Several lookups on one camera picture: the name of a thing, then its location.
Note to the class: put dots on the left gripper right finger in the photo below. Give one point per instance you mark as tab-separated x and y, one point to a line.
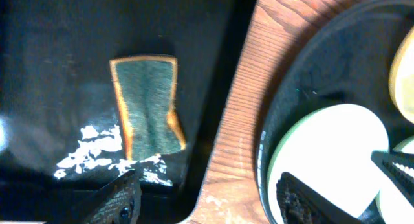
299	204

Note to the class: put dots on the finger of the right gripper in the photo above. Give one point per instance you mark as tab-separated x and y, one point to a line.
393	166

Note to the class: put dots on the green and orange sponge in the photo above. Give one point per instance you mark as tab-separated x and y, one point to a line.
145	87

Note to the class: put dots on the yellow plate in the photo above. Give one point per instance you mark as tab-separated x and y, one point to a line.
401	78

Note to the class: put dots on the round black tray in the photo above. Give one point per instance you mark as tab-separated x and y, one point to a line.
348	60

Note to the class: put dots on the black rectangular tray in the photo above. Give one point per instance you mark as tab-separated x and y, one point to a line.
61	136

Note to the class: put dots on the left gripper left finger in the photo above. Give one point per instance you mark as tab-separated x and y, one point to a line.
118	202

